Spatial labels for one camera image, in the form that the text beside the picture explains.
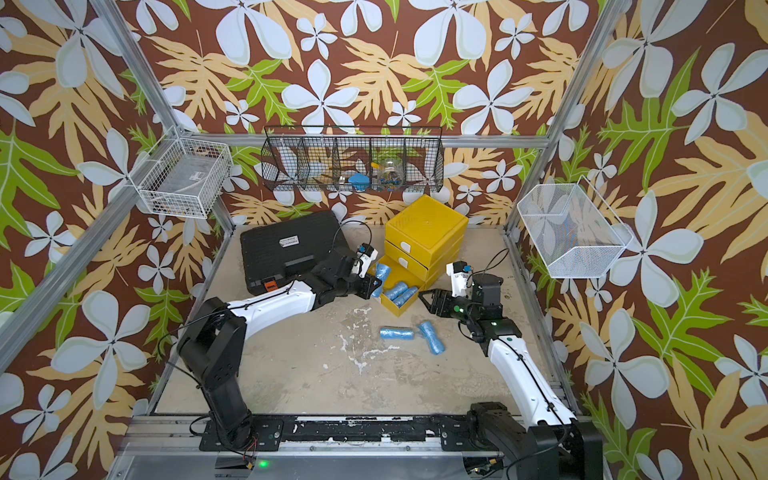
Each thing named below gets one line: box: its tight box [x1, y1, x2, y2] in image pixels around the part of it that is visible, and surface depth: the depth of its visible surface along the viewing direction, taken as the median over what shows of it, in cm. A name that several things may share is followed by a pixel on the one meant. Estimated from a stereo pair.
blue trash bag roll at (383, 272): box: [371, 263, 392, 298], surface depth 90 cm
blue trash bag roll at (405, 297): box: [393, 286, 418, 308], surface depth 98 cm
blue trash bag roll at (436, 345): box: [419, 320, 446, 355], surface depth 90 cm
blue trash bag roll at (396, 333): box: [379, 326, 415, 340], surface depth 90 cm
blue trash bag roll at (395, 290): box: [384, 282, 409, 301], surface depth 100 cm
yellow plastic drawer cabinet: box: [380, 194, 469, 309], surface depth 94 cm
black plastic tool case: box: [241, 210, 349, 295], surface depth 106 cm
